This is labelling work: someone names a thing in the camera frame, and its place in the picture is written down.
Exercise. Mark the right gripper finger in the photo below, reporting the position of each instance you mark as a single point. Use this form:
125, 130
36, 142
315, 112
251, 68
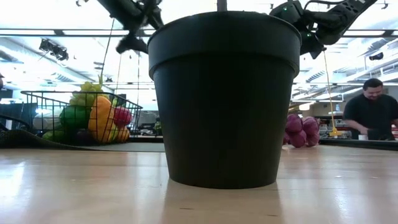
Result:
314, 49

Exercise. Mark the green grapes bunch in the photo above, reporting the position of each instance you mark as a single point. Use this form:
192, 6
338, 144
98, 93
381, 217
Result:
85, 93

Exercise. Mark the red fruit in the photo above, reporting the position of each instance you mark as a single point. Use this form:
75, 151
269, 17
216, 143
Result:
122, 116

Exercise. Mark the purple grapes bunch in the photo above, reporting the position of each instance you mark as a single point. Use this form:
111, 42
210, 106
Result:
295, 124

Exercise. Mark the red yellow mango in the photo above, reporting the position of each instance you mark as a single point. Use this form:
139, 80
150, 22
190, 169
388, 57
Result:
101, 121

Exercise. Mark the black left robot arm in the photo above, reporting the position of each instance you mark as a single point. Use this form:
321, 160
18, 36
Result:
124, 12

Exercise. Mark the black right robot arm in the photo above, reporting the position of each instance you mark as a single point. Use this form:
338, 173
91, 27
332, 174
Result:
342, 18

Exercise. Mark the black ceiling lamp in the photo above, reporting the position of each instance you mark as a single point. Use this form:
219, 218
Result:
376, 56

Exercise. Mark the blue bottle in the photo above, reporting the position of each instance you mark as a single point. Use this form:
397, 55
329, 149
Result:
337, 109

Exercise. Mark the black ceiling device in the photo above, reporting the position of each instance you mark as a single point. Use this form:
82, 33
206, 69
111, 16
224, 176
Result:
56, 51

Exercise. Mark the person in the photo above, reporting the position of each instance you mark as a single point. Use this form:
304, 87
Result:
370, 112

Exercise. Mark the white cup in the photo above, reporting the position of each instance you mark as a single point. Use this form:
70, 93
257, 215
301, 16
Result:
363, 137

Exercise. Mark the black plant pot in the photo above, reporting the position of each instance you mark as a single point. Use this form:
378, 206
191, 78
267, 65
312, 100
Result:
224, 109

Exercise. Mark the dark background counter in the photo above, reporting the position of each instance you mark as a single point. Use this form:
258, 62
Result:
12, 110

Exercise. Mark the black table frame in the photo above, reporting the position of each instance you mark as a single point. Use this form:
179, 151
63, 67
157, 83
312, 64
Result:
357, 144

